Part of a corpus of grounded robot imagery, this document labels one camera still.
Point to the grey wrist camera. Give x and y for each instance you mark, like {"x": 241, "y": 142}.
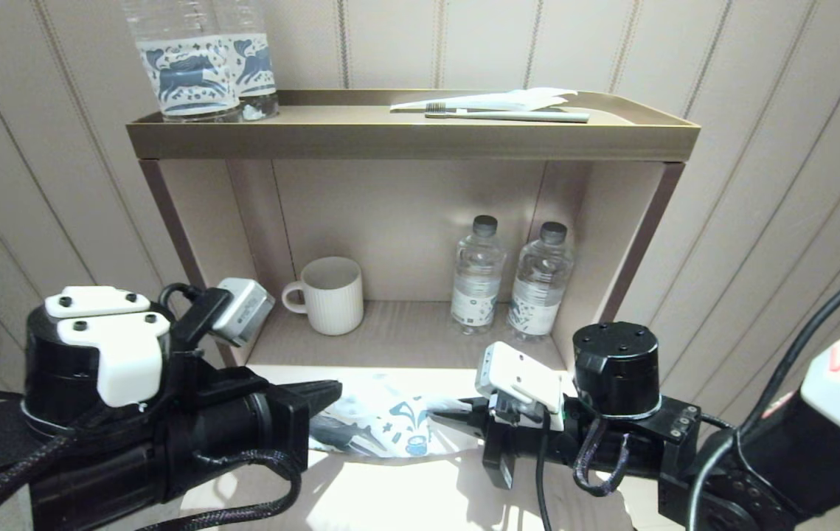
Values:
{"x": 519, "y": 372}
{"x": 243, "y": 310}

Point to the white paper wrapper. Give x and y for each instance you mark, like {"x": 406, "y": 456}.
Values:
{"x": 523, "y": 98}

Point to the beige wooden shelf unit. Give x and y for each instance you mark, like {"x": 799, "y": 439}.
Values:
{"x": 390, "y": 140}

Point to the blue patterned zip pouch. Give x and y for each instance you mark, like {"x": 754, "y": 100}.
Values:
{"x": 383, "y": 424}

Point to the white ribbed mug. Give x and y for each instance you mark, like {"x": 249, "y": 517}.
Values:
{"x": 331, "y": 295}

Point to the white right camera bracket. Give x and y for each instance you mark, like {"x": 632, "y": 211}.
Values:
{"x": 549, "y": 417}

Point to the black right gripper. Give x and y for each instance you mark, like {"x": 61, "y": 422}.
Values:
{"x": 501, "y": 457}

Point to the black left camera bracket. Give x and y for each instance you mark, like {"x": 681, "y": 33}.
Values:
{"x": 195, "y": 346}

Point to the large bottle blue print label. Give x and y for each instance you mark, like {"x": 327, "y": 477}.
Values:
{"x": 257, "y": 66}
{"x": 184, "y": 74}

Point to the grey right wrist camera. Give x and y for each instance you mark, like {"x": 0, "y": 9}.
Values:
{"x": 519, "y": 372}

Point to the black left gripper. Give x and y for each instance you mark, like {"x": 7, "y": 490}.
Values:
{"x": 290, "y": 428}

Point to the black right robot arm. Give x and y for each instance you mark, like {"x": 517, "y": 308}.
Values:
{"x": 615, "y": 369}

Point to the pale toothbrush brown bristles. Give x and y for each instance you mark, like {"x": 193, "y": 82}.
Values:
{"x": 523, "y": 116}

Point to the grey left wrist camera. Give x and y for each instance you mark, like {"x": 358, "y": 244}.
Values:
{"x": 243, "y": 310}

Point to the small clear water bottle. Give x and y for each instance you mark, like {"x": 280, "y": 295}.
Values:
{"x": 477, "y": 287}
{"x": 537, "y": 295}

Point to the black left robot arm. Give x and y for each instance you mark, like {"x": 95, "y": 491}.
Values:
{"x": 95, "y": 442}

